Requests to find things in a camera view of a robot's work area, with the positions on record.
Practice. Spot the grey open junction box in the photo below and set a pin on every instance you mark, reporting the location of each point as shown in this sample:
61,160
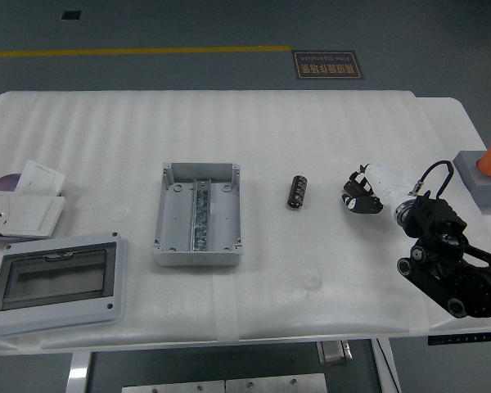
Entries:
176,221

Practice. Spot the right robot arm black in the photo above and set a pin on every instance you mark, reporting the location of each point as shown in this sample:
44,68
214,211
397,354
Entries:
438,217

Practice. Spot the black table control panel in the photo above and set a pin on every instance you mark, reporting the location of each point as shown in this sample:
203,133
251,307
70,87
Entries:
462,338

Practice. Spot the grey block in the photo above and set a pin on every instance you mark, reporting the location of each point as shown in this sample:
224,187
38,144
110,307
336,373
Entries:
485,192

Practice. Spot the grey metal plate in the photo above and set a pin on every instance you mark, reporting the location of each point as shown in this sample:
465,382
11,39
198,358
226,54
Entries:
174,387

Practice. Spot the black floor hatch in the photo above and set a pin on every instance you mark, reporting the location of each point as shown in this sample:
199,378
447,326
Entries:
70,15

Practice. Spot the metal mounting rail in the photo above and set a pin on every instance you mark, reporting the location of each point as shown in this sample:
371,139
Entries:
199,217

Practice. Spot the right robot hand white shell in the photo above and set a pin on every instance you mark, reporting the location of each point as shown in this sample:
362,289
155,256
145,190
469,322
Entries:
386,182

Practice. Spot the white rocker switch panel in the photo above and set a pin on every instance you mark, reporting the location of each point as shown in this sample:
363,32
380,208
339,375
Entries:
37,215

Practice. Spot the white table leg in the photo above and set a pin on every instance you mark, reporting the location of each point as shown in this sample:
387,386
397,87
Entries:
78,372
386,368

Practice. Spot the purple round disc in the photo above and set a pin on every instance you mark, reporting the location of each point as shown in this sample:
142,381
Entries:
6,182

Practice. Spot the grey cover with clear window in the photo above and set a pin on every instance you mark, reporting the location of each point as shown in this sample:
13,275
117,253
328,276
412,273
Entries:
114,278

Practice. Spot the white foam mat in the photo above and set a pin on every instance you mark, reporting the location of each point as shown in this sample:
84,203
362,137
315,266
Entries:
229,131

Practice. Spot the grey metal bracket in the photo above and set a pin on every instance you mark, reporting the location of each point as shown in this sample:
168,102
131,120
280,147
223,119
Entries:
334,353

